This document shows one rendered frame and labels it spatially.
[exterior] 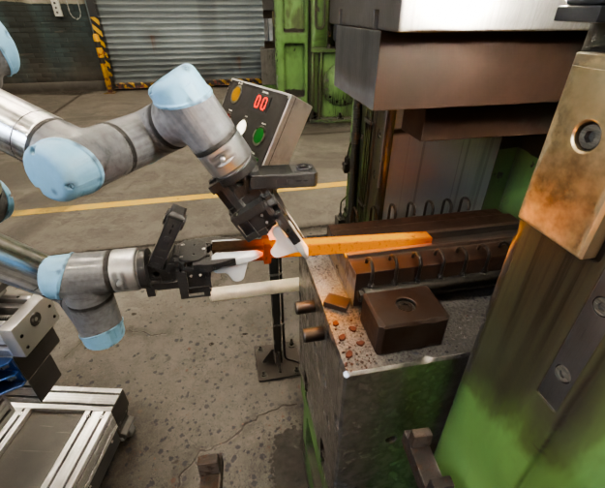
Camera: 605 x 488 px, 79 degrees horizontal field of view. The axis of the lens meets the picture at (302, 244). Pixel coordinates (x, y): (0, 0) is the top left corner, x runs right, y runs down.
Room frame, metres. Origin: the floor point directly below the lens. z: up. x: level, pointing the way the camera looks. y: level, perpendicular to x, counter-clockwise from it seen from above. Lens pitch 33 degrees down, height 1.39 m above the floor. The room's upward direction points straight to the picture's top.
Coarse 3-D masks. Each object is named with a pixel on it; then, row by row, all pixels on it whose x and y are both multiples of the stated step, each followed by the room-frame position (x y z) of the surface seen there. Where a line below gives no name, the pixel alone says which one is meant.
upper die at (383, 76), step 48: (336, 48) 0.71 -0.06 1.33; (384, 48) 0.52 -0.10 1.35; (432, 48) 0.53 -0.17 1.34; (480, 48) 0.55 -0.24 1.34; (528, 48) 0.56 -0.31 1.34; (576, 48) 0.57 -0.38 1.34; (384, 96) 0.52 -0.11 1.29; (432, 96) 0.53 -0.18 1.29; (480, 96) 0.55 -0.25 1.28; (528, 96) 0.56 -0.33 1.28
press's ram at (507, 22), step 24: (336, 0) 0.72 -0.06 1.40; (360, 0) 0.60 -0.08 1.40; (384, 0) 0.51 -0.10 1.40; (408, 0) 0.47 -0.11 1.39; (432, 0) 0.48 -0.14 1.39; (456, 0) 0.48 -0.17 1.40; (480, 0) 0.49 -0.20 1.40; (504, 0) 0.49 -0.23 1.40; (528, 0) 0.50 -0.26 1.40; (552, 0) 0.50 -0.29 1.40; (360, 24) 0.59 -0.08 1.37; (384, 24) 0.51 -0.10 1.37; (408, 24) 0.47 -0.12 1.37; (432, 24) 0.48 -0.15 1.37; (456, 24) 0.48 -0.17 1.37; (480, 24) 0.49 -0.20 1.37; (504, 24) 0.49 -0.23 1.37; (528, 24) 0.50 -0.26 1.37; (552, 24) 0.51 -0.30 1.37; (576, 24) 0.51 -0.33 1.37
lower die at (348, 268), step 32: (352, 224) 0.72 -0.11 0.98; (384, 224) 0.72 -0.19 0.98; (416, 224) 0.70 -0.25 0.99; (448, 224) 0.70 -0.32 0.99; (480, 224) 0.70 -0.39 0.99; (512, 224) 0.68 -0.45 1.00; (352, 256) 0.57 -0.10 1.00; (384, 256) 0.57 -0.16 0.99; (416, 256) 0.57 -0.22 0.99; (448, 256) 0.57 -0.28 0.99; (480, 256) 0.57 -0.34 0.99; (352, 288) 0.53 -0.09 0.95; (480, 288) 0.57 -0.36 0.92
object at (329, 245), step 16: (240, 240) 0.57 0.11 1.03; (256, 240) 0.57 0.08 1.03; (272, 240) 0.58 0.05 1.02; (304, 240) 0.58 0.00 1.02; (320, 240) 0.59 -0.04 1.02; (336, 240) 0.59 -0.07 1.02; (352, 240) 0.59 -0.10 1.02; (368, 240) 0.59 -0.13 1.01; (384, 240) 0.60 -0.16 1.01; (400, 240) 0.60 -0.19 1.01; (416, 240) 0.61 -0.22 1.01; (272, 256) 0.55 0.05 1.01; (288, 256) 0.56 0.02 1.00
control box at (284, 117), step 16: (240, 80) 1.23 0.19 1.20; (240, 96) 1.18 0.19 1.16; (256, 96) 1.12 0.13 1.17; (272, 96) 1.06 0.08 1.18; (288, 96) 1.01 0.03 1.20; (240, 112) 1.15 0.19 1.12; (256, 112) 1.09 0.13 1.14; (272, 112) 1.03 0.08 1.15; (288, 112) 1.00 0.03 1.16; (304, 112) 1.03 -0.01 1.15; (256, 128) 1.05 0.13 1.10; (272, 128) 0.99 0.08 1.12; (288, 128) 1.00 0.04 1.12; (256, 144) 1.01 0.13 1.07; (272, 144) 0.97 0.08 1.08; (288, 144) 1.00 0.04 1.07; (272, 160) 0.96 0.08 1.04; (288, 160) 1.00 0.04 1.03
